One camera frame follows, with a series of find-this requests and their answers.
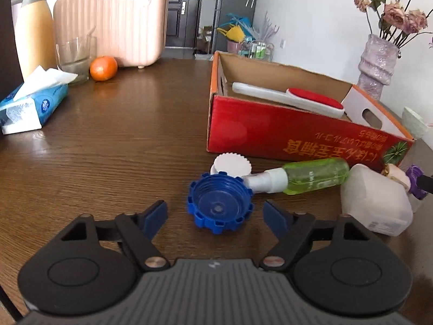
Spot wire rack with bottles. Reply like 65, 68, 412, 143
238, 39, 274, 62

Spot green spray bottle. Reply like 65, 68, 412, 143
242, 158, 350, 196

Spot beige striped cup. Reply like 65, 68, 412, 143
382, 163, 411, 190

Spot dark wooden door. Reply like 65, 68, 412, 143
154, 0, 204, 48

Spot purple plastic cap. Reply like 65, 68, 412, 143
405, 164, 428, 200

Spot white and red lint brush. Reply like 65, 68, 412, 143
232, 82, 345, 120

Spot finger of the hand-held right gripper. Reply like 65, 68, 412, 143
417, 175, 433, 193

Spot clear drinking glass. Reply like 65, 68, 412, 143
55, 35, 97, 85

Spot white ribbed cap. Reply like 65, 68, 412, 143
216, 154, 251, 177

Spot lilac textured vase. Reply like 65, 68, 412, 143
357, 34, 400, 100

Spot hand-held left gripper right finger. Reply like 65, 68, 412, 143
259, 200, 371, 272

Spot blue tissue pack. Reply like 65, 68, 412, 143
0, 67, 78, 135

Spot pink suitcase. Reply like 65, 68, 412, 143
53, 0, 170, 72

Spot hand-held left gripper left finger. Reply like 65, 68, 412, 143
61, 200, 169, 272

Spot white ribbed dish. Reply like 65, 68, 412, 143
402, 106, 433, 140

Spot dried pink roses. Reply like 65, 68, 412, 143
345, 0, 433, 50

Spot blue plastic cap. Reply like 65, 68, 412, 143
186, 173, 254, 235

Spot yellow thermos jug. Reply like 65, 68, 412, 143
14, 0, 58, 80

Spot red cardboard box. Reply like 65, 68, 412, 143
207, 51, 415, 173

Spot dark monitor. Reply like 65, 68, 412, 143
0, 0, 24, 104

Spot orange fruit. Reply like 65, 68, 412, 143
90, 56, 118, 82

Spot white plastic container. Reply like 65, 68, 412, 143
340, 163, 414, 237

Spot yellow and blue brushes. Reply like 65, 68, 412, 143
216, 14, 254, 43

